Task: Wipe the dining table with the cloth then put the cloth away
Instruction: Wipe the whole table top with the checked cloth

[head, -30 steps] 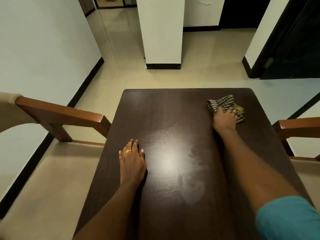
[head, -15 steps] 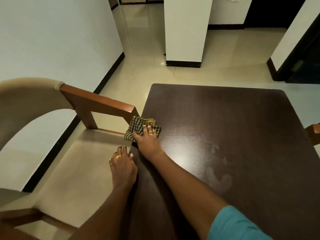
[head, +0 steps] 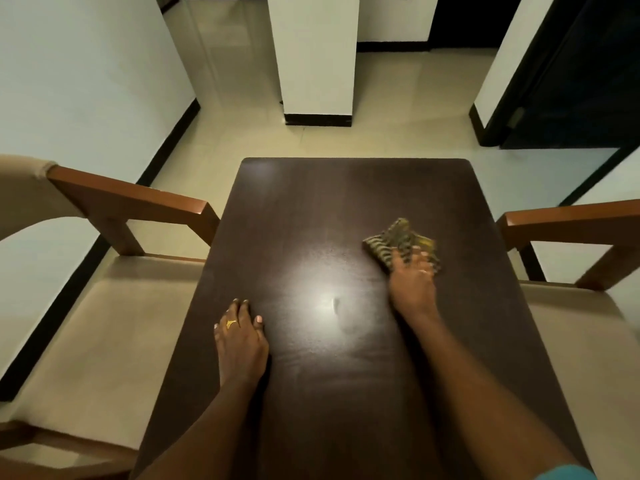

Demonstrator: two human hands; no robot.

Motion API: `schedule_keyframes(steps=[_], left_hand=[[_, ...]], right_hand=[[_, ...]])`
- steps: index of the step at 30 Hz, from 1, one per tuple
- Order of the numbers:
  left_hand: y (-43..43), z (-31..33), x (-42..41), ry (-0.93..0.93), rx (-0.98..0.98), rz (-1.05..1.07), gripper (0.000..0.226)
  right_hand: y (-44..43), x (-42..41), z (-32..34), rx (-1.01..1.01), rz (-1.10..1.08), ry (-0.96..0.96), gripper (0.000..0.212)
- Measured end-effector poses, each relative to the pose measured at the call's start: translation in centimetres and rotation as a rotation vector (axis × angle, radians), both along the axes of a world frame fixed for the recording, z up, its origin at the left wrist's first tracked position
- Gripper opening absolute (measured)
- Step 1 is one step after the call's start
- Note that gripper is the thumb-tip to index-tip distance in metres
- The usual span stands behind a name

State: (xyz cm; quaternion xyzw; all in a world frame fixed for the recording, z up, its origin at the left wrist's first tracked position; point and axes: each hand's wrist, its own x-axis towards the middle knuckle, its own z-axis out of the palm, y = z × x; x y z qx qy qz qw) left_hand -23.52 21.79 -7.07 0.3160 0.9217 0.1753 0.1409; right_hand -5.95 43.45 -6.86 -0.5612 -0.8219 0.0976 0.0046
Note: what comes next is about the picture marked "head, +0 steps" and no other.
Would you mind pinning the wooden armchair with beige cushion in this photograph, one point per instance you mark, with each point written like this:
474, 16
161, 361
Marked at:
100, 319
590, 319

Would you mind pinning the person's left hand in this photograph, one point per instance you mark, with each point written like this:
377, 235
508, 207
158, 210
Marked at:
242, 354

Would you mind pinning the person's left middle finger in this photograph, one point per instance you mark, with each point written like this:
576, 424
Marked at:
240, 312

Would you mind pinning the green striped cleaning cloth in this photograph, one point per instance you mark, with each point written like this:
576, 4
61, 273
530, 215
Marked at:
400, 237

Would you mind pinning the person's right fingers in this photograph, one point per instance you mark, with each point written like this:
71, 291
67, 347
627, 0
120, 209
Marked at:
412, 260

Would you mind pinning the dark wooden door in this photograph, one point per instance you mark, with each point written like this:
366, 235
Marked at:
575, 69

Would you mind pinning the person's left thumb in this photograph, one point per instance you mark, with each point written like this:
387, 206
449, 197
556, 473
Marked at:
258, 328

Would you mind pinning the person's right forearm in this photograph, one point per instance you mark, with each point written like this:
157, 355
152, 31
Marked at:
480, 404

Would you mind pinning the person's left forearm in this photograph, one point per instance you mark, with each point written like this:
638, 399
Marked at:
210, 434

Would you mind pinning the teal sleeve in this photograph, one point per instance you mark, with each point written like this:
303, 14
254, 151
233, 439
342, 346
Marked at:
565, 473

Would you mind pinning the person's right hand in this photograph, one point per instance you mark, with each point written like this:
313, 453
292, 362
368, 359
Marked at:
412, 292

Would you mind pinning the person's left little finger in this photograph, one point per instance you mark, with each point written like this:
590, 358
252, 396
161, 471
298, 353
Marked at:
218, 332

